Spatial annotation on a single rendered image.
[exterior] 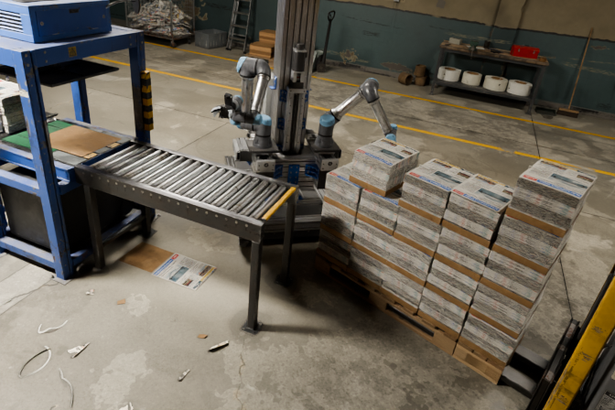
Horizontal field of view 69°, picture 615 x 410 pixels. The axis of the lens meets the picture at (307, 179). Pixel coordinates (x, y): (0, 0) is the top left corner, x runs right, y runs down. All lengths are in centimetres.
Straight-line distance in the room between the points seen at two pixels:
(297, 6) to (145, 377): 253
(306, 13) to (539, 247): 212
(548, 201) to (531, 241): 23
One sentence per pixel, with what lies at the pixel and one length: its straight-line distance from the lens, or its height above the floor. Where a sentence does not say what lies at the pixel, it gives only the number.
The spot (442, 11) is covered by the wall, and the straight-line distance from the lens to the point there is 929.
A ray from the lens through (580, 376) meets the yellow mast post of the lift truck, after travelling 264.
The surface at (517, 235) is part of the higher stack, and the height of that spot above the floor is 98.
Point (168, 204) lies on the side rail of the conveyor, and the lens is 279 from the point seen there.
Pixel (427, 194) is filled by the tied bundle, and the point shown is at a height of 99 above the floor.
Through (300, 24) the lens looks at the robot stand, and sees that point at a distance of 337.
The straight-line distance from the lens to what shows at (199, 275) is 339.
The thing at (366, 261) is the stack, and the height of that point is 32.
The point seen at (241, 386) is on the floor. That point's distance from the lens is 274.
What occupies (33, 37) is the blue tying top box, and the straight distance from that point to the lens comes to 304.
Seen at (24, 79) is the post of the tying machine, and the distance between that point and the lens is 290.
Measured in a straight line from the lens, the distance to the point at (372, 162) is 283.
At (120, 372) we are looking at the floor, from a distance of 288.
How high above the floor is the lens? 219
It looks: 27 degrees down
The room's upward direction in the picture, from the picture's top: 7 degrees clockwise
